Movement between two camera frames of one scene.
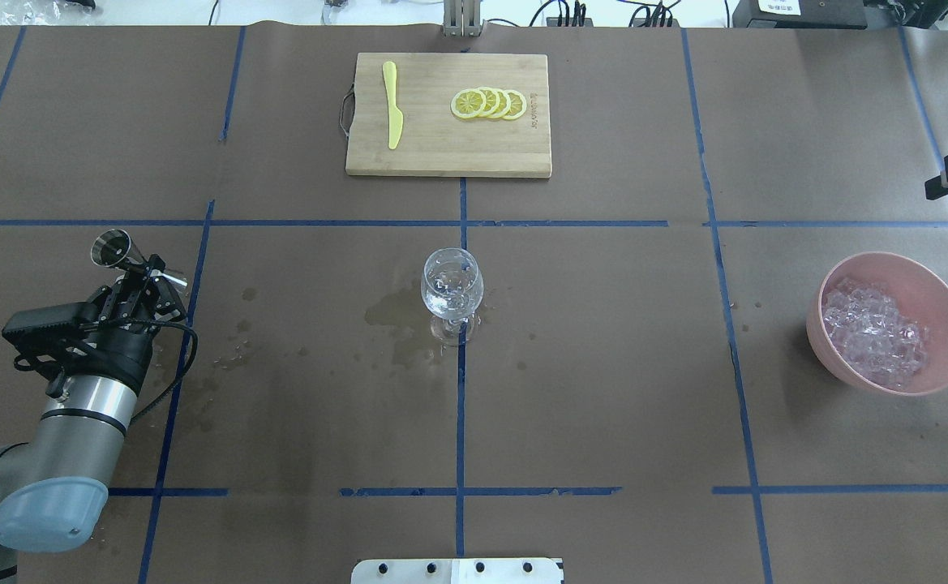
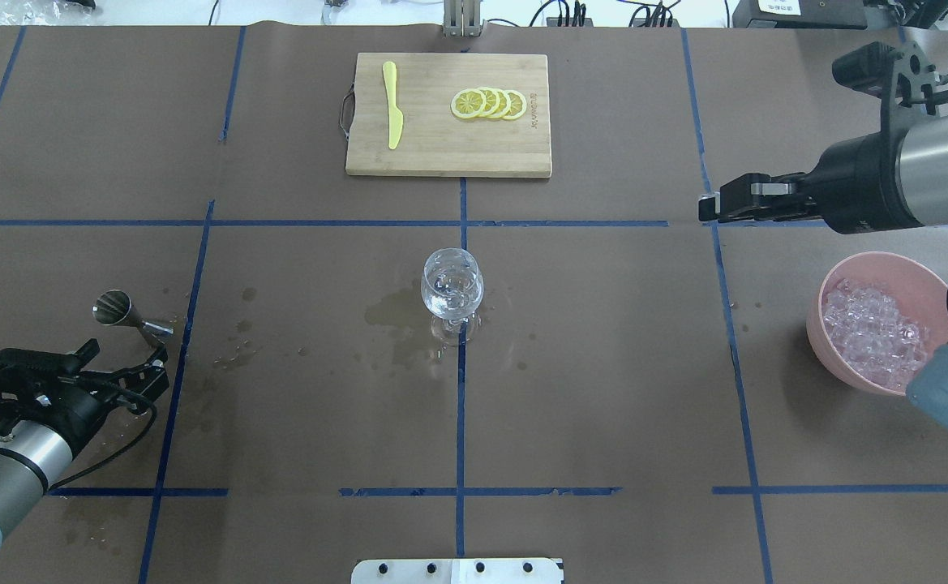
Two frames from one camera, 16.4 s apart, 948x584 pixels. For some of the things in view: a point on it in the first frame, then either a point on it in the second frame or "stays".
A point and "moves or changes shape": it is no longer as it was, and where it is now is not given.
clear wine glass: x=452 y=285 stays
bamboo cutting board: x=434 y=141 stays
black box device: x=800 y=14 stays
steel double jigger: x=113 y=246 moves or changes shape
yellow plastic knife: x=396 y=116 stays
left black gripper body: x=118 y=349 to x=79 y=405
